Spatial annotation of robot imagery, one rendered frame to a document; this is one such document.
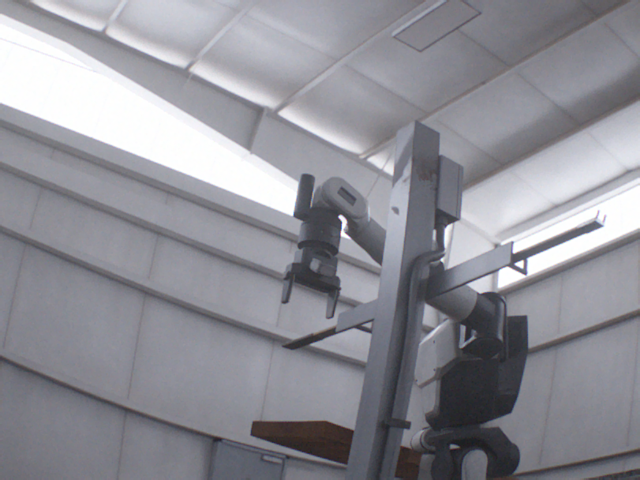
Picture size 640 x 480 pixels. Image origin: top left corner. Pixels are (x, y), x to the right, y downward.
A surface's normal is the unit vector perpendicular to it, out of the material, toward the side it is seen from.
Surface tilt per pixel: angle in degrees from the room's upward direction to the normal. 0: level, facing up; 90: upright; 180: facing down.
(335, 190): 90
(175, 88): 90
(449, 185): 90
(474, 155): 177
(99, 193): 90
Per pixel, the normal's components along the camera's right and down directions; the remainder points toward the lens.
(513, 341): 0.16, -0.32
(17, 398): 0.50, -0.33
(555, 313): -0.69, -0.40
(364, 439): -0.85, -0.33
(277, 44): -0.22, 0.85
